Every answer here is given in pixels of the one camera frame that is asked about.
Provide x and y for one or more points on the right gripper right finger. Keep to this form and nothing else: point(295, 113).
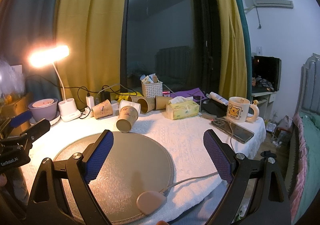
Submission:
point(269, 203)

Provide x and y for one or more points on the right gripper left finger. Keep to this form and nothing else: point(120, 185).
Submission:
point(48, 202)

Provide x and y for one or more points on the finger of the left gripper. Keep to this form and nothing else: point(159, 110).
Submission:
point(28, 137)
point(20, 119)

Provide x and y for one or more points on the brown patterned paper cup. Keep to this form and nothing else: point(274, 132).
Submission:
point(127, 118)

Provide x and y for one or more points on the brown paper cup lying left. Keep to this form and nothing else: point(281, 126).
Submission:
point(103, 109)

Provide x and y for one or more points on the brown paper cup lying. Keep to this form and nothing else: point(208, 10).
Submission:
point(103, 109)
point(161, 102)
point(147, 103)

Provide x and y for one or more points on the white leaf paper cup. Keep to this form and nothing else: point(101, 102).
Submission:
point(125, 103)

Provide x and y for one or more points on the brown paper cup lying middle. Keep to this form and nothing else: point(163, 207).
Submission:
point(147, 103)

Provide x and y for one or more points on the brown paper cup lying right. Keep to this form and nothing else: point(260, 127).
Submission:
point(161, 102)

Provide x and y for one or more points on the purple bowl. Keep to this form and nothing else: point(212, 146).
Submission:
point(44, 109)

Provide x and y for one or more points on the white power adapter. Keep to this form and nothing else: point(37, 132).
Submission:
point(89, 101)

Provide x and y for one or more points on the black smartphone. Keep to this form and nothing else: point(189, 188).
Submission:
point(235, 131)

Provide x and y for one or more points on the black charger block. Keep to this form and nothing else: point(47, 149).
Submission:
point(105, 95)

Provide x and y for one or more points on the pink mat controller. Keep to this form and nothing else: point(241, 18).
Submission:
point(149, 202)

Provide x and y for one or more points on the white bear mug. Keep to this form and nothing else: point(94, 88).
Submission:
point(240, 110)

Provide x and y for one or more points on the yellow cloth item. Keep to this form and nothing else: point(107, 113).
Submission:
point(125, 95)

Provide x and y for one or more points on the grey bed headboard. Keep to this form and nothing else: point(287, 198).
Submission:
point(308, 99)

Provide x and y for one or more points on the white woven basket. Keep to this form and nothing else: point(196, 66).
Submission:
point(151, 90)

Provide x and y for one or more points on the yellow curtain left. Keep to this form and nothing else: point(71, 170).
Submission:
point(92, 30)

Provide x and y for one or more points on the yellow curtain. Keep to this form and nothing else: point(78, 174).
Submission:
point(92, 30)
point(233, 72)

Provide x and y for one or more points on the yellow curtain right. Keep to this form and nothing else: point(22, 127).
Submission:
point(233, 72)

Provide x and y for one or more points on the purple cloth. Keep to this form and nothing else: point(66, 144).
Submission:
point(195, 93)

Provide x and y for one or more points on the green tissue pack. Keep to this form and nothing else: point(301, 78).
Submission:
point(182, 107)

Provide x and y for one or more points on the black television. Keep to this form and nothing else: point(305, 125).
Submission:
point(266, 74)

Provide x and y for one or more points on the white air conditioner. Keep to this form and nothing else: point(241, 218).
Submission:
point(286, 4)

